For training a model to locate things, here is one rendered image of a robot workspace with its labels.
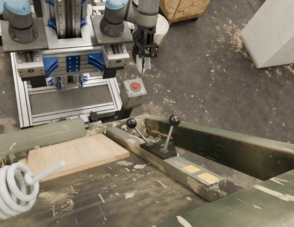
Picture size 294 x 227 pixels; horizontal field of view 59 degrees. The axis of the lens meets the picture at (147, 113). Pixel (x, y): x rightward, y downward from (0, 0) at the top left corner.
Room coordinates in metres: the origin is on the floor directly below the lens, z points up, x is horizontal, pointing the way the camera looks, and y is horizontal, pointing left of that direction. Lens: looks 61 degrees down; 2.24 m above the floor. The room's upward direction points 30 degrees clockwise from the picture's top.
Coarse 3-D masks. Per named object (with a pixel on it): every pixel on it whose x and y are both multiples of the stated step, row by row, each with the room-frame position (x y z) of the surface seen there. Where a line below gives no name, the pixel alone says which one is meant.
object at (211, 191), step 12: (108, 132) 0.52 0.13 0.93; (120, 132) 0.49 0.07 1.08; (132, 144) 0.38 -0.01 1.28; (144, 156) 0.33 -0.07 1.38; (156, 156) 0.31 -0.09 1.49; (168, 168) 0.27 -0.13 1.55; (180, 168) 0.26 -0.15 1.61; (204, 168) 0.28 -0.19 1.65; (180, 180) 0.24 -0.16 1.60; (192, 180) 0.23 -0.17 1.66; (204, 180) 0.23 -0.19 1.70; (216, 180) 0.24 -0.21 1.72; (204, 192) 0.20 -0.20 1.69; (216, 192) 0.21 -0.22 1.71
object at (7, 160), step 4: (4, 156) 0.13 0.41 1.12; (8, 156) 0.15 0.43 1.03; (12, 156) 0.17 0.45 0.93; (0, 160) 0.10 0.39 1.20; (4, 160) 0.11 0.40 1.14; (8, 160) 0.13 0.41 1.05; (12, 160) 0.15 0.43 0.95; (0, 164) 0.09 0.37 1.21; (4, 164) 0.10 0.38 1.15; (8, 164) 0.12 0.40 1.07
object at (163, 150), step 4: (172, 116) 0.42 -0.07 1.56; (176, 116) 0.42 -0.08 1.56; (168, 120) 0.41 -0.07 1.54; (172, 120) 0.41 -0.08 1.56; (176, 120) 0.41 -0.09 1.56; (172, 124) 0.40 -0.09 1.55; (176, 124) 0.40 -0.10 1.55; (172, 128) 0.39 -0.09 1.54; (168, 136) 0.37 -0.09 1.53; (168, 140) 0.36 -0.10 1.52; (164, 148) 0.33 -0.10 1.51; (160, 152) 0.32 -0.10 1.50; (164, 152) 0.32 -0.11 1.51
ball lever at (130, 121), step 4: (128, 120) 0.38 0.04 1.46; (132, 120) 0.39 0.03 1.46; (128, 124) 0.37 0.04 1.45; (132, 124) 0.37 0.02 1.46; (136, 124) 0.39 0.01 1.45; (132, 128) 0.37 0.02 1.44; (136, 128) 0.38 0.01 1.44; (140, 132) 0.38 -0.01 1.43; (144, 140) 0.37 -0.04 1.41; (148, 144) 0.36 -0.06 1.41; (152, 144) 0.37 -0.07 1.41
